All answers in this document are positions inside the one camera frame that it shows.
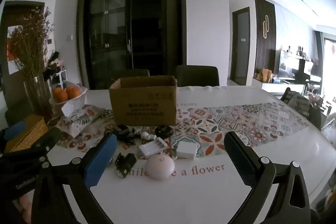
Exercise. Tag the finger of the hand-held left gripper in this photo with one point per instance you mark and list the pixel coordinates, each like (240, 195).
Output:
(14, 130)
(50, 138)

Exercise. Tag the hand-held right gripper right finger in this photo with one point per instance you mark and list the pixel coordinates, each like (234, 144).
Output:
(237, 158)

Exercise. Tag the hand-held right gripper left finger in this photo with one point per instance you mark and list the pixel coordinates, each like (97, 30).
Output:
(101, 161)

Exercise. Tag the black computer mouse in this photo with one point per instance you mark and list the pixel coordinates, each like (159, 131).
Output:
(163, 131)

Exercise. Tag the brown cardboard box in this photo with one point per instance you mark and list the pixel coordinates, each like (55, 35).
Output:
(143, 103)

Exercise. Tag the golden wicker box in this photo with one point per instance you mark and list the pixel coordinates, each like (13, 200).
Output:
(27, 132)

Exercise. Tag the patterned table runner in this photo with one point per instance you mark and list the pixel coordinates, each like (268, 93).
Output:
(236, 121)

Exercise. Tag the floral tissue pack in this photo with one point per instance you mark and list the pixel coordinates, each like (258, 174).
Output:
(81, 116)

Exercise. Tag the glass vase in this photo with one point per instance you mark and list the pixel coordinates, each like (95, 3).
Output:
(39, 98)

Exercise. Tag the white fruit basket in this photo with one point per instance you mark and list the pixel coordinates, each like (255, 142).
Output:
(67, 100)

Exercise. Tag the orange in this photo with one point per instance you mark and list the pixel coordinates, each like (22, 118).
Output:
(60, 95)
(73, 91)

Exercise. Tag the white square adapter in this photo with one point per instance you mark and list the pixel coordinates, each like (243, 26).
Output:
(187, 150)

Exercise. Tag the small white plug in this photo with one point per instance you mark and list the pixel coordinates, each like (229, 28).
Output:
(147, 137)

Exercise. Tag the white battery charger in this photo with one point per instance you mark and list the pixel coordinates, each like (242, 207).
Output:
(153, 149)

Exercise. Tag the pink round device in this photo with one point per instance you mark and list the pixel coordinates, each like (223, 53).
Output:
(160, 166)

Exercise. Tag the white shoe shelf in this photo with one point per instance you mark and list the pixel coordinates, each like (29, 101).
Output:
(59, 78)

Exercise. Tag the dark plush toys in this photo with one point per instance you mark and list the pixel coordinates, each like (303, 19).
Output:
(53, 62)

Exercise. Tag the white television cabinet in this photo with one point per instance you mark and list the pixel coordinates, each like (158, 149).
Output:
(273, 86)

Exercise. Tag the chair with patterned cushion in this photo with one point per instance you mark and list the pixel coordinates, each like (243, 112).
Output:
(302, 106)

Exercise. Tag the dried flower bouquet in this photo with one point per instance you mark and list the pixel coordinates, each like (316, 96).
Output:
(30, 40)

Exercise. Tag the dark dining chair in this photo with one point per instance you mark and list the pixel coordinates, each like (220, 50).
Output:
(197, 75)
(132, 74)

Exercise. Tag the television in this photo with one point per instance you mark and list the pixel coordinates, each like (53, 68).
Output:
(287, 65)

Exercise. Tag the dark interior door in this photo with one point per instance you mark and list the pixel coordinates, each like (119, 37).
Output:
(241, 45)

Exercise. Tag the dark sliding glass door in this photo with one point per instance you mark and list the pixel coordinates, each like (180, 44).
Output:
(131, 27)

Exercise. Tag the black metal bracket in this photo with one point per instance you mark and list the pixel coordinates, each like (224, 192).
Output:
(126, 162)

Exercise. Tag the white light switch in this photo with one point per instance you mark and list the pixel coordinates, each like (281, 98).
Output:
(69, 37)

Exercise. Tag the white loop wall ornament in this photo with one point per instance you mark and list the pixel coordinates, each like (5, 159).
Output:
(265, 27)

